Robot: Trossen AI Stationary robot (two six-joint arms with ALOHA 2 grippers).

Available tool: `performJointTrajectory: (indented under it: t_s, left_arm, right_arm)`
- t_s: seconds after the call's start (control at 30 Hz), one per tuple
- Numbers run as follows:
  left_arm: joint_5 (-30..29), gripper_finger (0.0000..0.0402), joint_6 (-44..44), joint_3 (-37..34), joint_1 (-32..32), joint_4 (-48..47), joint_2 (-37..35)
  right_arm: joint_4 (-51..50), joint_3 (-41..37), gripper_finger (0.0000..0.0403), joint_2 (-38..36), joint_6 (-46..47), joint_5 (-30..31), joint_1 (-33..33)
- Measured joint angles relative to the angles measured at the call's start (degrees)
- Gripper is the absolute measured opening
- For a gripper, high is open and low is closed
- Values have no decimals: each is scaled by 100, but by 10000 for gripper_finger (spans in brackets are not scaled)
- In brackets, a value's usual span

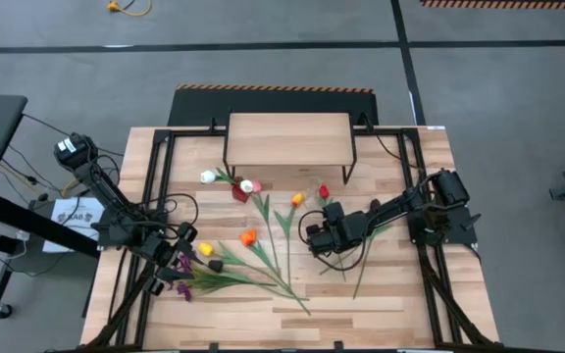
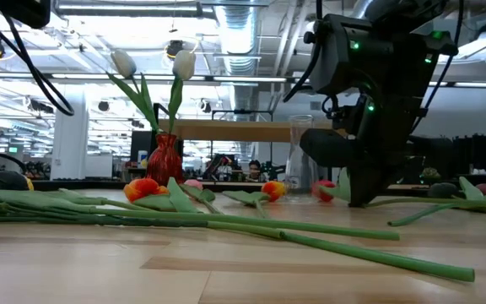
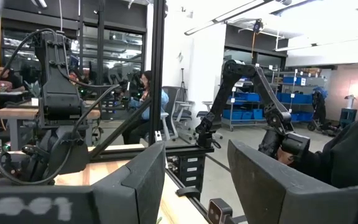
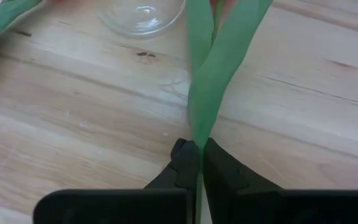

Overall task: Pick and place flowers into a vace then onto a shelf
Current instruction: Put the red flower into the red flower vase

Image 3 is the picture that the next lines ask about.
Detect long ceiling light strip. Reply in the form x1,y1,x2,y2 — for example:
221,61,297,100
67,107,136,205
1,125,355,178
273,32,358,53

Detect metal rack with blue bins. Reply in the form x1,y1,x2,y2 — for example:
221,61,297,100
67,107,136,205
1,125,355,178
221,81,267,132
272,67,326,124

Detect black connector box white labels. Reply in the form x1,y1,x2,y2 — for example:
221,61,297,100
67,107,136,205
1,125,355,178
178,154,207,193

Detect black plastic bracket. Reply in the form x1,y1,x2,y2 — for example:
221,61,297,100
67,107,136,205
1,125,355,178
175,186,202,198

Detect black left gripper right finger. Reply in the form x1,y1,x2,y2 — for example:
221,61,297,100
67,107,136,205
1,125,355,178
227,139,358,224

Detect person's hand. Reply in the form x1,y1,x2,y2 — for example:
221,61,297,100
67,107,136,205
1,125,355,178
276,146,295,166

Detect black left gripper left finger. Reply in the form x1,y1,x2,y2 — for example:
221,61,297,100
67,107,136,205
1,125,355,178
0,141,167,224

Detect person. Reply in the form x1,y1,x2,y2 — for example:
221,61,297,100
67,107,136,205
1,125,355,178
0,65,25,138
121,70,170,146
277,105,358,190

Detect wooden background table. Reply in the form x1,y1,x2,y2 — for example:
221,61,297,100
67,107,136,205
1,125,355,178
0,107,101,152

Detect grey office chair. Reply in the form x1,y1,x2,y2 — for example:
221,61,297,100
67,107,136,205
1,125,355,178
160,85,186,141

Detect small black table camera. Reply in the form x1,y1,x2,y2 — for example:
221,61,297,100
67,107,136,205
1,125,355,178
206,198,248,224

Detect black aluminium table frame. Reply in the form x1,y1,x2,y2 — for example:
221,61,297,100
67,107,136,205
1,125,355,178
88,0,250,224

